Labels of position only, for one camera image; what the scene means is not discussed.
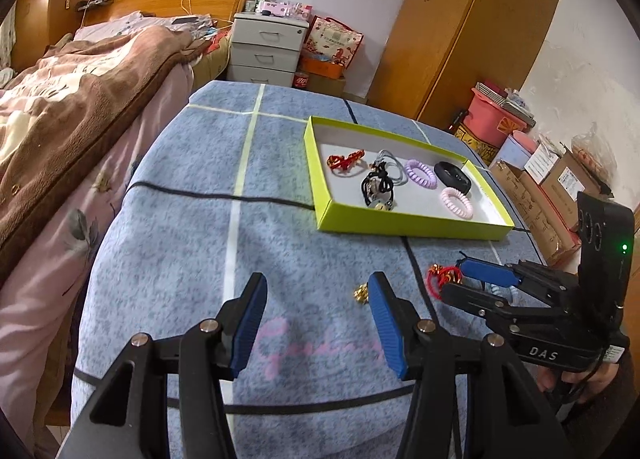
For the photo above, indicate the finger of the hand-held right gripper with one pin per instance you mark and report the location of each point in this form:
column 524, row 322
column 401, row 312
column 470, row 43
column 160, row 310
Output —
column 475, row 301
column 487, row 273

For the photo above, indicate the striped flat box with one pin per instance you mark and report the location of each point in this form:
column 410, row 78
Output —
column 500, row 95

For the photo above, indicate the pink bed sheet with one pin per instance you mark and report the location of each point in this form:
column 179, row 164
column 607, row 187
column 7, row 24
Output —
column 50, row 264

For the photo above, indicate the person's right hand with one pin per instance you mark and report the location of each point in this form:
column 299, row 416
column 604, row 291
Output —
column 550, row 380

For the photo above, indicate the patterned curtain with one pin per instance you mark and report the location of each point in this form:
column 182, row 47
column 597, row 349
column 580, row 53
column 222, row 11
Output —
column 6, row 44

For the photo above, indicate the long flat cardboard box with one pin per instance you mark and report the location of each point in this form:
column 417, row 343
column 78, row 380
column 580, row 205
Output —
column 537, row 219

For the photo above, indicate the wooden wardrobe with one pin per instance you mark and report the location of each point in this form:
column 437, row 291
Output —
column 450, row 29

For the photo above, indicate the pink plastic bucket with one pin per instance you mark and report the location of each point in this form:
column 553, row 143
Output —
column 492, row 119

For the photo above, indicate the pink box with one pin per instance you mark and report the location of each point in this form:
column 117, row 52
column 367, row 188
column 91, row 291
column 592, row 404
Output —
column 282, row 9

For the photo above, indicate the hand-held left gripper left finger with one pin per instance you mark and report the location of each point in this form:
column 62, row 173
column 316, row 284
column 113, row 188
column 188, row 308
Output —
column 247, row 331

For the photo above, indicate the blue checked bedspread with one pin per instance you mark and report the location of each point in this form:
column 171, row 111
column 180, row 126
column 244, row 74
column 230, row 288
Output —
column 190, row 239

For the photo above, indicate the clear plastic bag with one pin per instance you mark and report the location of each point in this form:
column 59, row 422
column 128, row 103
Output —
column 587, row 146

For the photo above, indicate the phone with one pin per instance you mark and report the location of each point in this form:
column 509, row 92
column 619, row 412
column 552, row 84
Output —
column 185, row 19

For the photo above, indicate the red gold knot ornament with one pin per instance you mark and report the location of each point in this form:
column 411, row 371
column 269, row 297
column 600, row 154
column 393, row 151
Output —
column 345, row 161

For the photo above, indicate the orange box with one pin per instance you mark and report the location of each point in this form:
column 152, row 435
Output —
column 322, row 68

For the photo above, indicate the white drawer nightstand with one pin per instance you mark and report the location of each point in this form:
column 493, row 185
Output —
column 265, row 51

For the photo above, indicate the floral gift bag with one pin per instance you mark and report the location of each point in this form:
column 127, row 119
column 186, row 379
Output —
column 332, row 41

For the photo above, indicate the red soda can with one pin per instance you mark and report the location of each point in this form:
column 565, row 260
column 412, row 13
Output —
column 301, row 80

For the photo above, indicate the yellow patterned tin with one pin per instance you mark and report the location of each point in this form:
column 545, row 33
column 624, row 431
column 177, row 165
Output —
column 475, row 141

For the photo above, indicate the gold brown hair clip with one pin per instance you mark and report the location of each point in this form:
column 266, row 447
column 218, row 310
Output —
column 361, row 295

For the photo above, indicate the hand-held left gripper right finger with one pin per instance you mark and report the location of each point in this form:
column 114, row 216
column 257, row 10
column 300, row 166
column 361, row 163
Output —
column 390, row 334

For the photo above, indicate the wooden cabinet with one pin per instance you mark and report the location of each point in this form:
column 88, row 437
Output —
column 45, row 14

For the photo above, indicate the black wristband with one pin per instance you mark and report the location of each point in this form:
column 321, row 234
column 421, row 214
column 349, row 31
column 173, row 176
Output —
column 452, row 176

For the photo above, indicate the power strip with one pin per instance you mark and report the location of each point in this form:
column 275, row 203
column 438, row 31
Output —
column 95, row 0

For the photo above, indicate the white labelled box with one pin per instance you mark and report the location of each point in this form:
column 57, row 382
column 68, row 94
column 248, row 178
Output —
column 540, row 163

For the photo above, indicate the open cardboard box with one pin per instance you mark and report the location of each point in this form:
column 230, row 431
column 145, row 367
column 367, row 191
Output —
column 570, row 184

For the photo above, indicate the pale blue box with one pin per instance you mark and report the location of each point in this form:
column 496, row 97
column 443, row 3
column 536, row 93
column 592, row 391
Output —
column 512, row 151

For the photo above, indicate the green cardboard tray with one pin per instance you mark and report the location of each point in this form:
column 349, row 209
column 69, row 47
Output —
column 400, row 228

